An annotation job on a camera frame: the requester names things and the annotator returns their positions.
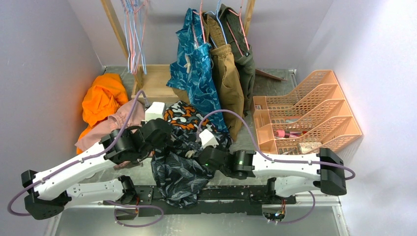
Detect blue leaf print shorts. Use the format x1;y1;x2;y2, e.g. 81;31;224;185
166;8;221;115

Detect empty wire hangers bunch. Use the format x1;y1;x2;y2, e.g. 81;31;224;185
120;0;149;75

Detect dark green hanging shorts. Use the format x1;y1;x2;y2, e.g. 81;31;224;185
218;4;256;112

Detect peach plastic file organizer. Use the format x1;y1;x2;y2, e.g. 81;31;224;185
251;70;362;155

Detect orange garment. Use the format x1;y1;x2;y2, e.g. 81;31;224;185
75;73;128;154

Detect pink item in organizer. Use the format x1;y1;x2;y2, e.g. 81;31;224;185
274;129;307;139

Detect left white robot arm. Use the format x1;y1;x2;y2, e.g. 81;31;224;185
21;118;172;220

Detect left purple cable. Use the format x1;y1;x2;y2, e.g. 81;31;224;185
7;90;150;217

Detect pink drawstring shorts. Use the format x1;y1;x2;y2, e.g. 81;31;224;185
75;100;145;154

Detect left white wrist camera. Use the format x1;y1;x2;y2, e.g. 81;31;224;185
145;102;166;121

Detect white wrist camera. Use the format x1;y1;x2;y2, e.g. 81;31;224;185
145;102;166;121
199;129;219;149

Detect dark leaf print shorts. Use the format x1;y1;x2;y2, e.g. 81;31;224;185
150;125;215;208

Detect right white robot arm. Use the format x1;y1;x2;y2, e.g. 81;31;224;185
197;147;347;204

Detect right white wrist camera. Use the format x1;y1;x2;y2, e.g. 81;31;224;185
199;129;219;149

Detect orange camouflage shorts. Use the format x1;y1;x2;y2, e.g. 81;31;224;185
163;100;203;132

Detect brown hanging shorts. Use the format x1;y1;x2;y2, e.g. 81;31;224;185
202;13;245;142

